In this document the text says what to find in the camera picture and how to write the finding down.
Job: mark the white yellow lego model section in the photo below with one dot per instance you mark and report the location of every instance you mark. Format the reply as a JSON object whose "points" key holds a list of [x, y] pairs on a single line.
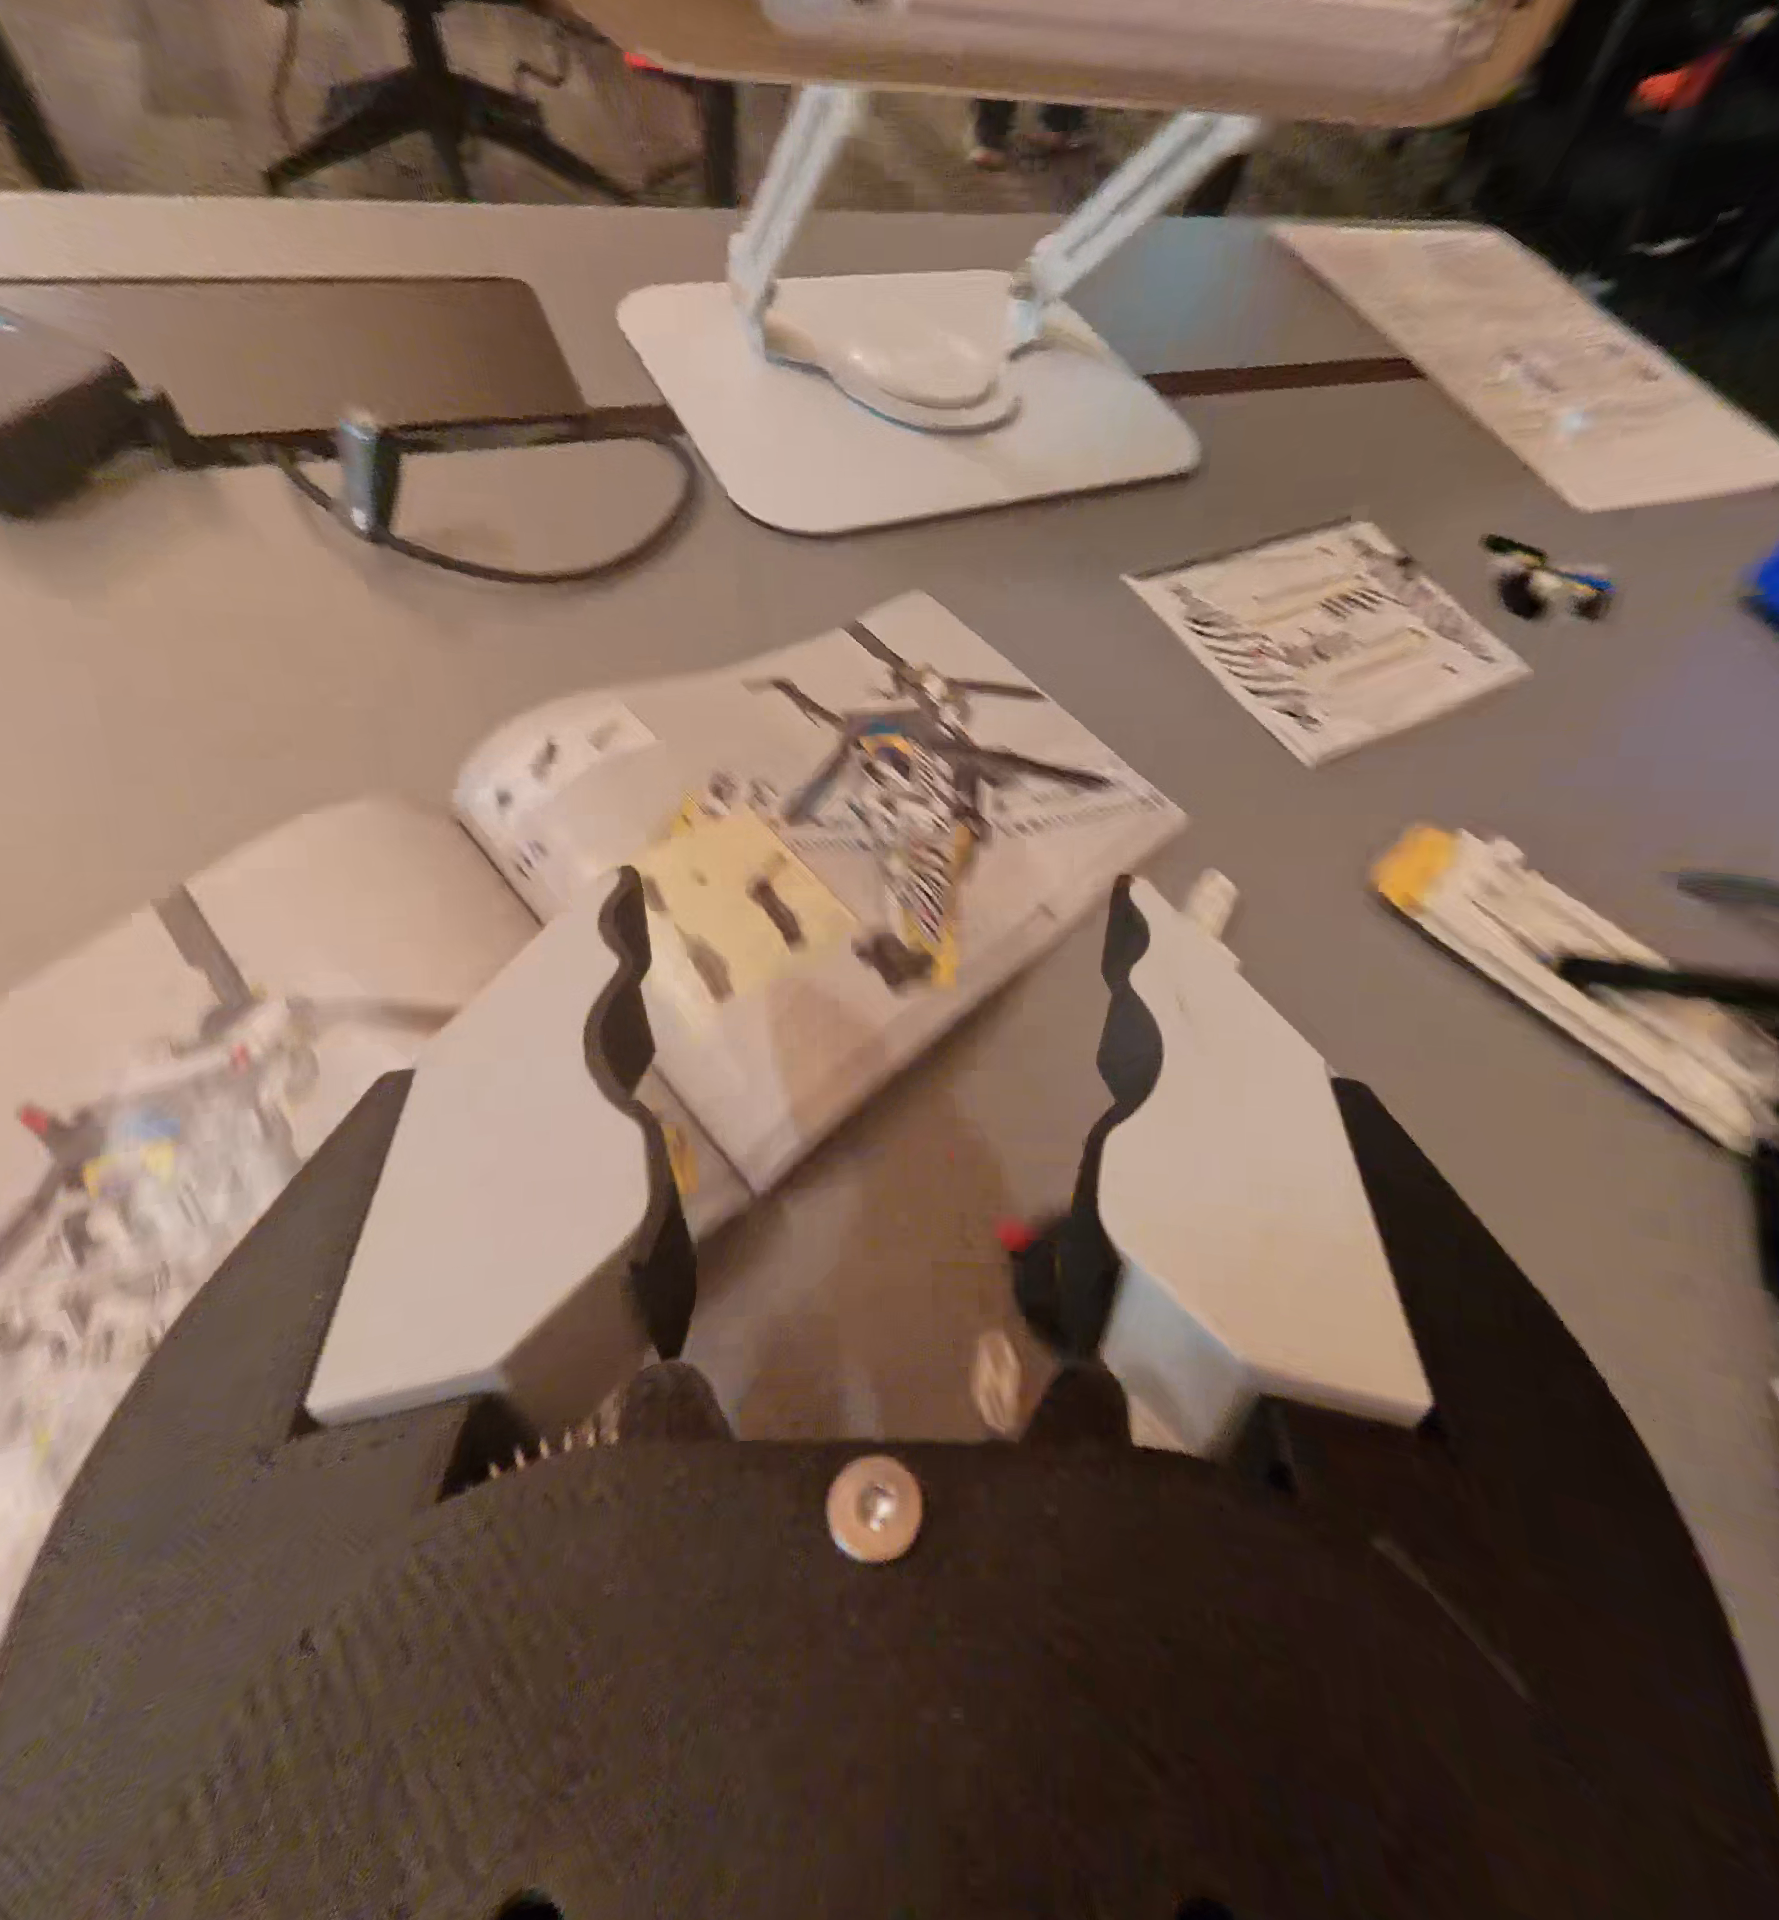
{"points": [[1519, 931]]}

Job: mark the white paper sheet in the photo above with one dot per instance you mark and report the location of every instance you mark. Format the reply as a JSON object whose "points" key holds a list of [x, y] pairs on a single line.
{"points": [[1549, 360]]}

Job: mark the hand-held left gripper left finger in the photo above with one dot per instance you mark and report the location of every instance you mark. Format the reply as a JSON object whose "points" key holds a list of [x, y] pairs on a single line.
{"points": [[497, 1200]]}

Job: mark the black power adapter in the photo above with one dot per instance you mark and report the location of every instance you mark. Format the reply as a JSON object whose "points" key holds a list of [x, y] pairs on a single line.
{"points": [[12, 405]]}

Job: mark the white folding stand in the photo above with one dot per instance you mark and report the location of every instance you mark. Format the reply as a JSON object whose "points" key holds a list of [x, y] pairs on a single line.
{"points": [[903, 434]]}

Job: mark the small black yellow lego assembly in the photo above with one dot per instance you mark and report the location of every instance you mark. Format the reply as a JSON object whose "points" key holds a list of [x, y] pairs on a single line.
{"points": [[1549, 583]]}

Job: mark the open lego instruction booklet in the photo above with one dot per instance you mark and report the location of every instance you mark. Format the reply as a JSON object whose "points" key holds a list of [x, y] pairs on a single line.
{"points": [[829, 840]]}

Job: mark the pale flat device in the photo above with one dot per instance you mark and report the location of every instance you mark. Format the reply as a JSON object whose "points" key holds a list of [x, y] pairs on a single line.
{"points": [[1099, 44]]}

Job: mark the lego sticker sheet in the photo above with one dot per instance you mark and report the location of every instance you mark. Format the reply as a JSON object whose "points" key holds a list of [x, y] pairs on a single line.
{"points": [[1323, 644]]}

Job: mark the black office chair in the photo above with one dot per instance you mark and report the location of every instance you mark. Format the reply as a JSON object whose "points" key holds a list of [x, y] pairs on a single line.
{"points": [[437, 91]]}

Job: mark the black bag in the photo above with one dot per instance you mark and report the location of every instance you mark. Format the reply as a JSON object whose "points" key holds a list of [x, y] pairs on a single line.
{"points": [[1683, 135]]}

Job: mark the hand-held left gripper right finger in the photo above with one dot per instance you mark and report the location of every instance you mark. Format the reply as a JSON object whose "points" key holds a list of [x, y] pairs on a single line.
{"points": [[1233, 1200]]}

